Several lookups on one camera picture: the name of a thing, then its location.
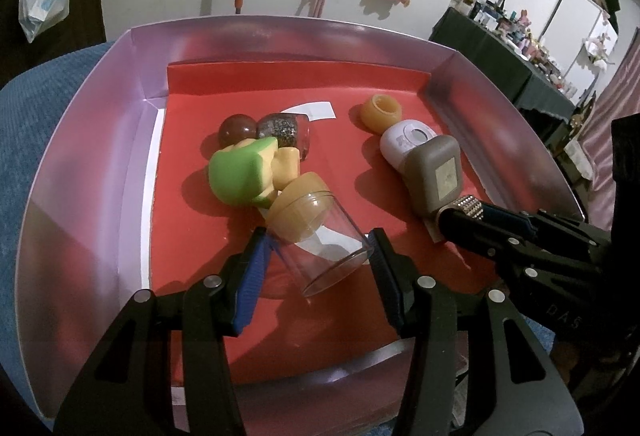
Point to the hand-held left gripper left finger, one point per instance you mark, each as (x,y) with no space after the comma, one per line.
(250,281)

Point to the white cabinet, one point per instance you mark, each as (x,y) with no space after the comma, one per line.
(575,30)

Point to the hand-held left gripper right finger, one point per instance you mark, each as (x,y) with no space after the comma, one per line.
(389,276)

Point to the dark covered table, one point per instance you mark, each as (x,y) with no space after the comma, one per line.
(480,50)

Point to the clear plastic cup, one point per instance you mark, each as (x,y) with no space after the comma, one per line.
(340,256)

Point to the glitter bottle brown round cap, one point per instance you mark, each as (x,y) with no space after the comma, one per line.
(280,128)

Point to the pink cardboard box red bottom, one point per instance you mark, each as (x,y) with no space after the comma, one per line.
(100,165)

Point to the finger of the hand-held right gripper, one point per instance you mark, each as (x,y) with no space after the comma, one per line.
(505,218)
(475,236)

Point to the pink curtain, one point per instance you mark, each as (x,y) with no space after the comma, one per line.
(620,105)

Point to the row of bottles and trinkets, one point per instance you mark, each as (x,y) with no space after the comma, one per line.
(515,28)

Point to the white round compact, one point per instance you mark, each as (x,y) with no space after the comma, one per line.
(400,140)

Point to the green and yellow toy figure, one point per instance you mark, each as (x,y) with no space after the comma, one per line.
(240,170)

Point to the taupe perfume bottle silver cap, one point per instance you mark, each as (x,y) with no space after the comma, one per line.
(425,176)

